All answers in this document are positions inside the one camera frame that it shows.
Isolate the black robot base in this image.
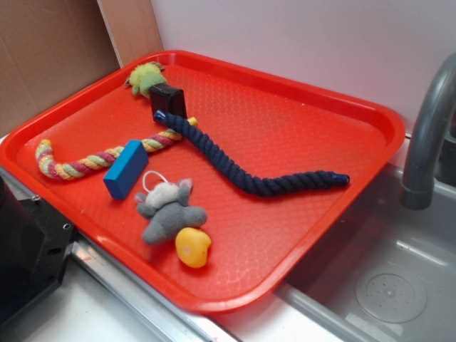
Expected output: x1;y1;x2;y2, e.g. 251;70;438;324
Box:
1;180;76;328

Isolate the red plastic tray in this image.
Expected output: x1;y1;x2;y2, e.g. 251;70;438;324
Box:
1;51;405;314

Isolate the gray plush elephant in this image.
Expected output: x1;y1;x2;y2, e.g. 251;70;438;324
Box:
135;170;207;245

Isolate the yellow rubber duck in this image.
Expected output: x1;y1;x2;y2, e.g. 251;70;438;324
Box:
175;227;212;269

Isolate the blue wooden block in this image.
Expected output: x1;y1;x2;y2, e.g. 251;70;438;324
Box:
103;140;148;200

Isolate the black rectangular box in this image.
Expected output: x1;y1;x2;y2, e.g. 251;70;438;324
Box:
148;83;188;122

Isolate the green plush toy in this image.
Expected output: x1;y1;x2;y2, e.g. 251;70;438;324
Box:
124;62;167;98

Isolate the gray plastic sink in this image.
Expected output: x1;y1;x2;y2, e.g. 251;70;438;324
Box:
276;149;455;341

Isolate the brown cardboard panel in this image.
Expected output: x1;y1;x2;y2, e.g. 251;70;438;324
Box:
1;1;162;135

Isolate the gray faucet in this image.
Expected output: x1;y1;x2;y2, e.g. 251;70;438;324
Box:
400;54;455;210

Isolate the dark blue rope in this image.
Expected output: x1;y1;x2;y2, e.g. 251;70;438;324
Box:
153;110;351;198

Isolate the metal rail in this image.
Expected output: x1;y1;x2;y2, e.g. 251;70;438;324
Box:
0;165;222;342

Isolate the multicolor braided rope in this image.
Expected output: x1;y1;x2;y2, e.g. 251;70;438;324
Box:
35;117;199;181

